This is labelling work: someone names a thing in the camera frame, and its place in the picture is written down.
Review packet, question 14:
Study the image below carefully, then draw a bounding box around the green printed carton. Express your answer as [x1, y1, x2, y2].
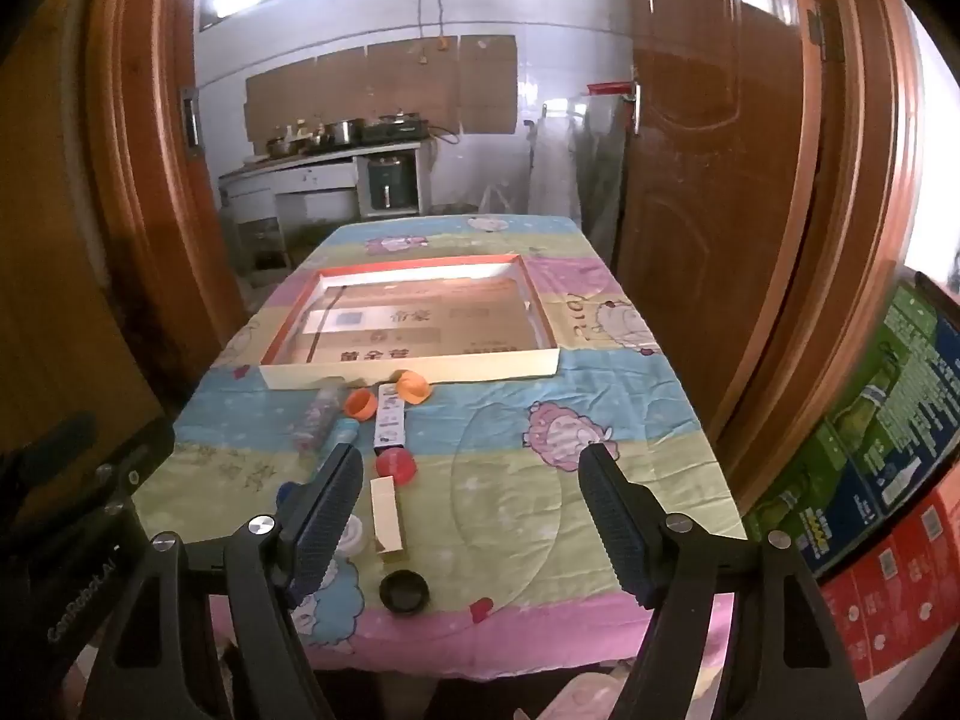
[750, 277, 960, 578]

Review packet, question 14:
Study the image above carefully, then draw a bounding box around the cardboard sheet on wall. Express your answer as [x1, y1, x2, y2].
[245, 35, 518, 142]

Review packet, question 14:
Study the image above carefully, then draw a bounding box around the black bottle cap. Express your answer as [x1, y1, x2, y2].
[379, 570, 432, 613]

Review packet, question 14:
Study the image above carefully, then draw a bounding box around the white kitchen counter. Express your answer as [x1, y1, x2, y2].
[220, 139, 436, 271]

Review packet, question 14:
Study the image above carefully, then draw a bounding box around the brown wooden door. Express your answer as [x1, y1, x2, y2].
[615, 0, 826, 421]

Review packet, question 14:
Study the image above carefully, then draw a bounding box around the printed cartoon blanket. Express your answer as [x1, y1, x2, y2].
[135, 214, 751, 683]

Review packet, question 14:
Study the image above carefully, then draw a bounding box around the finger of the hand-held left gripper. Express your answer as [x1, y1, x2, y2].
[75, 416, 178, 511]

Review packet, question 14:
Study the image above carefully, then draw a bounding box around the shallow cardboard tray orange rim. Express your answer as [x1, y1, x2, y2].
[260, 255, 561, 391]

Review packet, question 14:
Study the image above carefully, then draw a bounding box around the beige small box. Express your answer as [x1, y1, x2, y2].
[369, 476, 411, 565]

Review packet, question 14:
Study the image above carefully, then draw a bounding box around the green air fryer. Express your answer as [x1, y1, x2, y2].
[367, 156, 417, 212]

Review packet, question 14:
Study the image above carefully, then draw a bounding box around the red printed carton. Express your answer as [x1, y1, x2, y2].
[817, 487, 960, 683]

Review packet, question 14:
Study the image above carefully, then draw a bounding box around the black gas stove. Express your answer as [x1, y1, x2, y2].
[364, 114, 430, 143]

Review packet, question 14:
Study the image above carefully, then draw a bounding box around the white printed small box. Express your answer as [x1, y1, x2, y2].
[373, 382, 406, 455]

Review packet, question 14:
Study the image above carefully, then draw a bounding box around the white bottle cap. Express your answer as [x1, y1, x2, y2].
[334, 514, 370, 560]

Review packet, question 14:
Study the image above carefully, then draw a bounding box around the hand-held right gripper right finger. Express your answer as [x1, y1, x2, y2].
[576, 444, 867, 720]

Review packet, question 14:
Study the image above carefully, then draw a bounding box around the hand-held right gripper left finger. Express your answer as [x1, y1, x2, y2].
[79, 444, 366, 720]

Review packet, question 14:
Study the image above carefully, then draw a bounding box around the wooden door frame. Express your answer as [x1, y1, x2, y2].
[82, 0, 927, 518]

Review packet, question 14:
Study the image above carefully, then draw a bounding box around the clear plastic sheet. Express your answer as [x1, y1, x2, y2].
[525, 90, 627, 241]

